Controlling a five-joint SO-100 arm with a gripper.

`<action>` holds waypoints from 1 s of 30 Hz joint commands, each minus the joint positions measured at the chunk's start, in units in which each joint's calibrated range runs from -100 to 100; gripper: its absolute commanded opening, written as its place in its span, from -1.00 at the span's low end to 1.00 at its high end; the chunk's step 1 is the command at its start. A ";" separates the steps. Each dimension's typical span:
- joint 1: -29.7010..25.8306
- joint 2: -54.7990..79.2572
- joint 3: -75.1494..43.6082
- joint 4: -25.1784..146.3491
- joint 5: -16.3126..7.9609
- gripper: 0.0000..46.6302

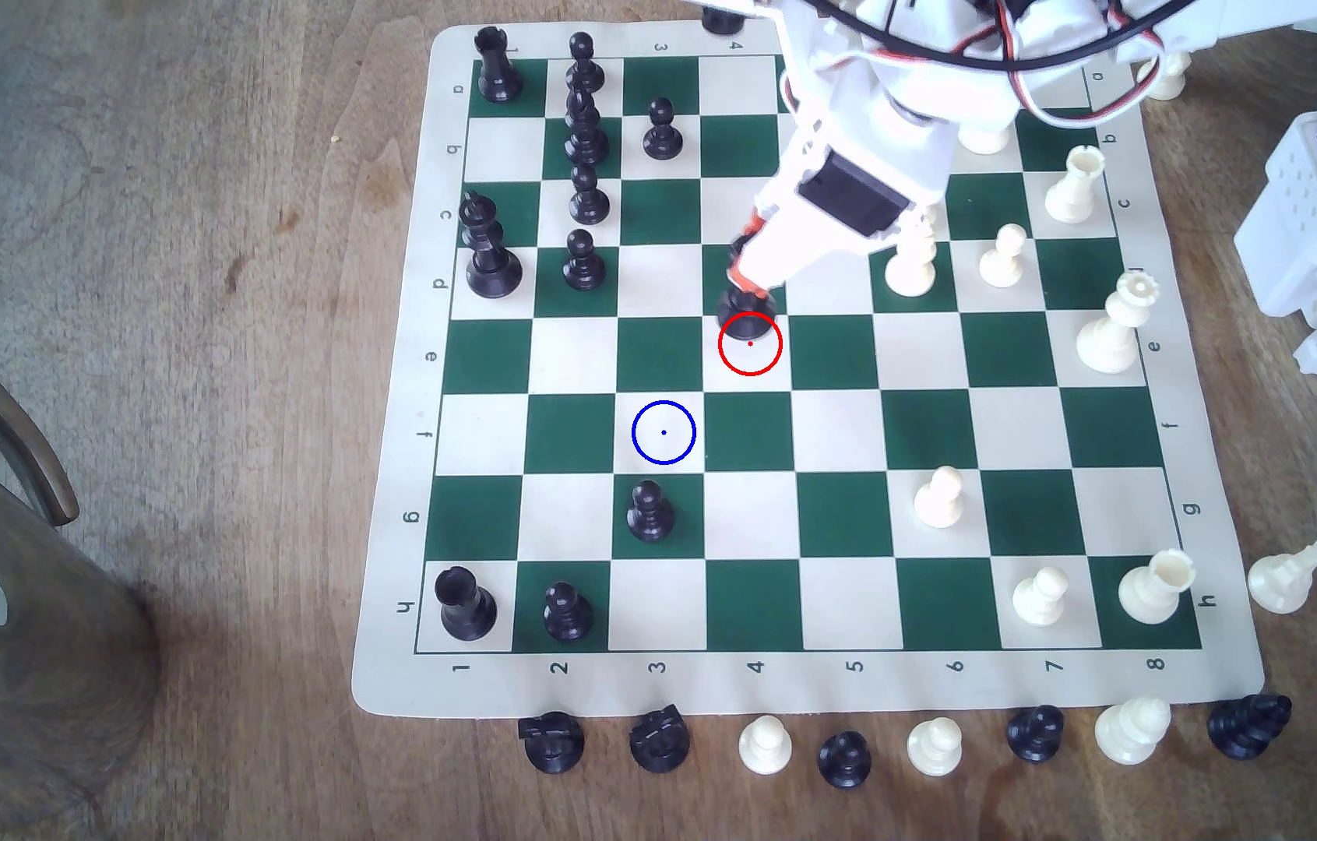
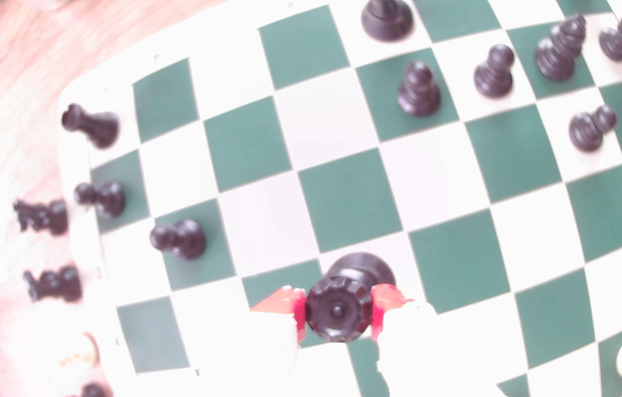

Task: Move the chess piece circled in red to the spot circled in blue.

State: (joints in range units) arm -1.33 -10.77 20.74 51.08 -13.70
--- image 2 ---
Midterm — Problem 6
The black chess pawn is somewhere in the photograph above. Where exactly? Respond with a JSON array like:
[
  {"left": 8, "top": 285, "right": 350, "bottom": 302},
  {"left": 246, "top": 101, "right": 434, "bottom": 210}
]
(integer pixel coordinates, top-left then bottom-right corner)
[
  {"left": 397, "top": 61, "right": 442, "bottom": 118},
  {"left": 568, "top": 105, "right": 618, "bottom": 153},
  {"left": 71, "top": 383, "right": 110, "bottom": 397},
  {"left": 598, "top": 15, "right": 622, "bottom": 62},
  {"left": 149, "top": 219, "right": 207, "bottom": 260},
  {"left": 74, "top": 181, "right": 126, "bottom": 219},
  {"left": 473, "top": 44, "right": 516, "bottom": 99}
]

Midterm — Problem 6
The black chess queen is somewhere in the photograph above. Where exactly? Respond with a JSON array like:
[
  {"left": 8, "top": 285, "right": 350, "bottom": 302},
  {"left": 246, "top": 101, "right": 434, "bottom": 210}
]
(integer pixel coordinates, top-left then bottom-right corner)
[{"left": 305, "top": 252, "right": 398, "bottom": 344}]

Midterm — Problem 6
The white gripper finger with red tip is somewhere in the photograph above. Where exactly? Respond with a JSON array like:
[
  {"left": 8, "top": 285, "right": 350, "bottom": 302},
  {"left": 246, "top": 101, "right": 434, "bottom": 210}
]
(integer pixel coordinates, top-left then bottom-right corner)
[
  {"left": 200, "top": 286, "right": 308, "bottom": 397},
  {"left": 370, "top": 283, "right": 510, "bottom": 397}
]

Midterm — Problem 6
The black chess rook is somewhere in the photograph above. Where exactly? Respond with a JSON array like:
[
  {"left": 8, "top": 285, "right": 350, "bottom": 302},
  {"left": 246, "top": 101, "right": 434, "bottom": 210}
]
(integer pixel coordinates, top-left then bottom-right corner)
[{"left": 61, "top": 103, "right": 121, "bottom": 150}]

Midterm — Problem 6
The black chess king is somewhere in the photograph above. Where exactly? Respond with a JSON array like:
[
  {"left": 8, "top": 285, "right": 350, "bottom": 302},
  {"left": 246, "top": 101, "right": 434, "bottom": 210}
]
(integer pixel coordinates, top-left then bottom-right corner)
[{"left": 360, "top": 0, "right": 415, "bottom": 43}]

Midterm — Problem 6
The green and white chess mat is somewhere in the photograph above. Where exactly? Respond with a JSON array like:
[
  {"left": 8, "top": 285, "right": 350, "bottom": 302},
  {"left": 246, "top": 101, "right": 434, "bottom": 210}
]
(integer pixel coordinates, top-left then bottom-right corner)
[{"left": 57, "top": 0, "right": 622, "bottom": 397}]

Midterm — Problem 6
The black chess knight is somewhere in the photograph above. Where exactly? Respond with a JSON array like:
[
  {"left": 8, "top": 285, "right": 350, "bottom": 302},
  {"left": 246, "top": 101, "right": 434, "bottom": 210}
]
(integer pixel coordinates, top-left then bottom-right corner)
[
  {"left": 23, "top": 265, "right": 83, "bottom": 303},
  {"left": 13, "top": 198, "right": 69, "bottom": 237}
]

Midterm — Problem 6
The black chess bishop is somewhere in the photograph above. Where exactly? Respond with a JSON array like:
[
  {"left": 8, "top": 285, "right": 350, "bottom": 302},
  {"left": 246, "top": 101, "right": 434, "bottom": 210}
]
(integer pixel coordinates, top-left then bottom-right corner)
[{"left": 534, "top": 14, "right": 588, "bottom": 83}]

